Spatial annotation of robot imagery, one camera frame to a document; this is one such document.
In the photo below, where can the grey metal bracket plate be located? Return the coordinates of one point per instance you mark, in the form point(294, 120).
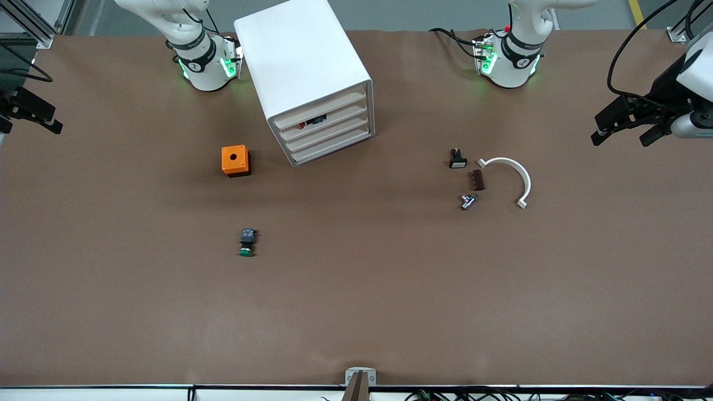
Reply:
point(372, 377)

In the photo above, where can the green push button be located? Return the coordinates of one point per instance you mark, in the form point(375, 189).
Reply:
point(247, 240)

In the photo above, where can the dark tapered bar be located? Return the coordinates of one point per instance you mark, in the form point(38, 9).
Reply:
point(356, 392)

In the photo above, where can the silver metal fitting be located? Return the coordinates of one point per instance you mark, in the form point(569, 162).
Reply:
point(468, 201)

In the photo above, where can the red push button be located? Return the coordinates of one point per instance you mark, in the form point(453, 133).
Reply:
point(317, 120)

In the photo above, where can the brown terminal block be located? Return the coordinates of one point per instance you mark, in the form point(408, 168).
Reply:
point(477, 180)

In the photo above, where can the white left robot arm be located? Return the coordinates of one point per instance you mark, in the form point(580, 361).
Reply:
point(509, 72)

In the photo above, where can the brown table cover sheet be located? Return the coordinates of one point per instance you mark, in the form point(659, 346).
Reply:
point(356, 312)

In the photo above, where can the white curved bracket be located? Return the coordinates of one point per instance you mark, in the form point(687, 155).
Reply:
point(504, 160)

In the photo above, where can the orange button enclosure box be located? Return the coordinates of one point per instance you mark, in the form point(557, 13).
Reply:
point(239, 165)

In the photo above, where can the aluminium frame profile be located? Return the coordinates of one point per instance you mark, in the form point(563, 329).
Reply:
point(677, 35)
point(47, 40)

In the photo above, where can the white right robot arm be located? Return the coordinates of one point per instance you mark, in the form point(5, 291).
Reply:
point(206, 78)

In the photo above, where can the white capped push button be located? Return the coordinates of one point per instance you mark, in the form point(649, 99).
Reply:
point(458, 162)

